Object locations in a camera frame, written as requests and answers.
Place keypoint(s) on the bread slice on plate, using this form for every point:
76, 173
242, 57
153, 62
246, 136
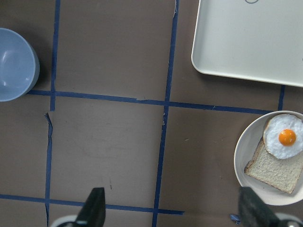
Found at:
282, 174

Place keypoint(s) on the fried egg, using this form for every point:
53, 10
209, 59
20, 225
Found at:
283, 136

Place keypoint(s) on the blue bowl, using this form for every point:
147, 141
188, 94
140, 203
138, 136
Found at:
19, 65

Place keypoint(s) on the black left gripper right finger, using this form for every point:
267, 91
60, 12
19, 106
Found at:
253, 211

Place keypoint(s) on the cream bear tray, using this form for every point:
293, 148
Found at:
260, 40

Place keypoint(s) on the cream round plate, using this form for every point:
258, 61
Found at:
244, 151

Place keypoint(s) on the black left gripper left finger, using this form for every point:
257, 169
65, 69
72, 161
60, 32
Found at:
93, 212

